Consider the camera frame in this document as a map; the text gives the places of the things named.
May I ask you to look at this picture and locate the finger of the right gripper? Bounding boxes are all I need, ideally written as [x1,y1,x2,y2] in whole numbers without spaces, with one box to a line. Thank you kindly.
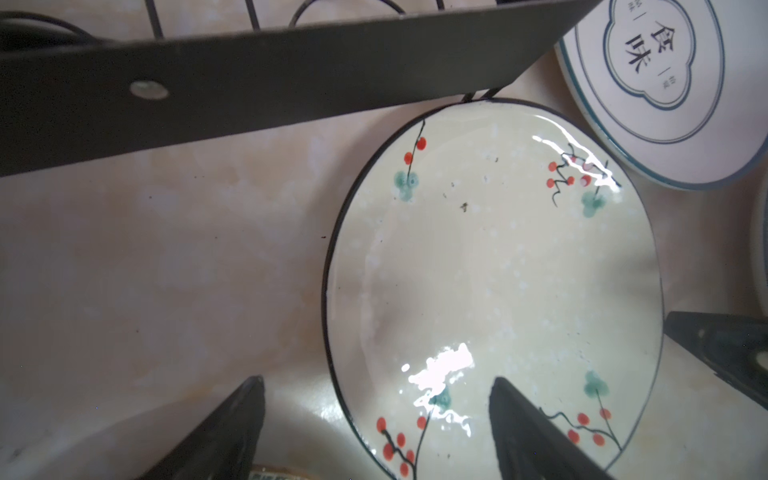
[664,311,767,407]

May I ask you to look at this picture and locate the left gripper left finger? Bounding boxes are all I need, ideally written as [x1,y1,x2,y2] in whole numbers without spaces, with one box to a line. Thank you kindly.
[140,376,266,479]

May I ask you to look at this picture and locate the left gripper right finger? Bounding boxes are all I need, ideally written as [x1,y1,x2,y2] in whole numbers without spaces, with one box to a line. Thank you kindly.
[489,377,610,480]

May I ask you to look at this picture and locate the cream plate red berries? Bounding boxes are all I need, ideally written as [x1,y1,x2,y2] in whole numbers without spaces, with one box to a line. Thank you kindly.
[322,99,663,479]

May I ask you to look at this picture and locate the black wire dish rack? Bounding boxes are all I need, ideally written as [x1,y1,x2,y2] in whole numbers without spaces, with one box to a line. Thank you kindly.
[1,1,594,176]

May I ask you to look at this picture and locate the white plate dark lettered rim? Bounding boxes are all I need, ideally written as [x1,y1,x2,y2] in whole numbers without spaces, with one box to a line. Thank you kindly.
[750,173,767,315]

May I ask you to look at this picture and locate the white plate blue clover outline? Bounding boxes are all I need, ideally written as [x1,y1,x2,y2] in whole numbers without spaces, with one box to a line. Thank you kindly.
[557,0,767,190]

